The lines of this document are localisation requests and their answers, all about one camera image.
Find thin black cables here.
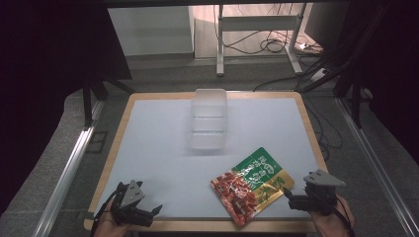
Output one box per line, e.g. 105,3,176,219
303,97,344,163

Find clear plastic storage box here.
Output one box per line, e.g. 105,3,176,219
189,87,229,151

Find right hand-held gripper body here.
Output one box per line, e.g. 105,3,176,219
302,169,348,217

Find black floor cables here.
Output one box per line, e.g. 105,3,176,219
212,3,325,93

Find black metal stand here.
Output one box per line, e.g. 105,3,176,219
81,74,136,130
331,64,375,130

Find white metal desk frame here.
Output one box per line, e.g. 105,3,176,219
214,3,308,77

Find white power strip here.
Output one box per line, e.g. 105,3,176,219
309,66,328,83

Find person's right hand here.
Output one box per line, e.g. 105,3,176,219
308,194,358,237

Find white cabinet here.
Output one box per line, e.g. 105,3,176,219
107,5,196,57

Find person's left hand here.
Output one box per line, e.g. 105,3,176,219
93,198,133,237

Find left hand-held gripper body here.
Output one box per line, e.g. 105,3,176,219
111,179,154,228

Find dark curtain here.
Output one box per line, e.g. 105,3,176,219
0,0,133,215
305,0,419,166

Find green and red snack packet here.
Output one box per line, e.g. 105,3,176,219
209,146,295,228

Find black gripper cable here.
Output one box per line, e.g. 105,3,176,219
90,190,121,237
335,195,357,237

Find aluminium rail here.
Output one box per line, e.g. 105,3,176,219
32,98,107,237
334,96,419,237

